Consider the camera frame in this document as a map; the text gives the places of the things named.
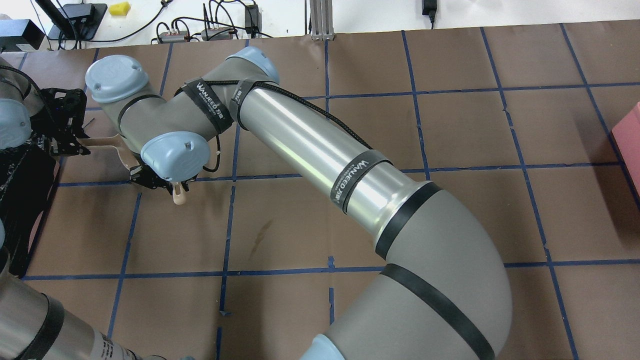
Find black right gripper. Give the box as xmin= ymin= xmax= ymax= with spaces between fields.
xmin=129 ymin=165 xmax=174 ymax=193

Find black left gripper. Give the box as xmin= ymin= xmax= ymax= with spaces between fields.
xmin=32 ymin=88 xmax=91 ymax=157

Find beige plastic dustpan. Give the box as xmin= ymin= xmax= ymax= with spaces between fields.
xmin=77 ymin=134 xmax=141 ymax=171

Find beige hand brush black bristles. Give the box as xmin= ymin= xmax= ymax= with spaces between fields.
xmin=172 ymin=182 xmax=186 ymax=206

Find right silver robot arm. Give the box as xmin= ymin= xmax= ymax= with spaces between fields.
xmin=85 ymin=47 xmax=513 ymax=360

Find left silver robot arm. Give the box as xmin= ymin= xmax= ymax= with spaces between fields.
xmin=0 ymin=59 xmax=139 ymax=360

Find pink plastic bin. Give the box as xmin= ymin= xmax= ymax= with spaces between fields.
xmin=612 ymin=102 xmax=640 ymax=194

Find black box device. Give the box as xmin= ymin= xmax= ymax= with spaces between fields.
xmin=0 ymin=19 xmax=45 ymax=52

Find black monitor stand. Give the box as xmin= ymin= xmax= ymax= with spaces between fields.
xmin=35 ymin=0 xmax=108 ymax=41

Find yellow sponge piece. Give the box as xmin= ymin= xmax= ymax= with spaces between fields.
xmin=107 ymin=1 xmax=131 ymax=18

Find grey usb hub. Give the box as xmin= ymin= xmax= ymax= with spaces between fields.
xmin=200 ymin=27 xmax=237 ymax=41
xmin=157 ymin=29 xmax=191 ymax=44

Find black power adapter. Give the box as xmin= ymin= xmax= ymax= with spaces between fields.
xmin=244 ymin=4 xmax=262 ymax=39

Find aluminium frame post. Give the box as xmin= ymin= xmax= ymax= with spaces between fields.
xmin=309 ymin=0 xmax=335 ymax=41

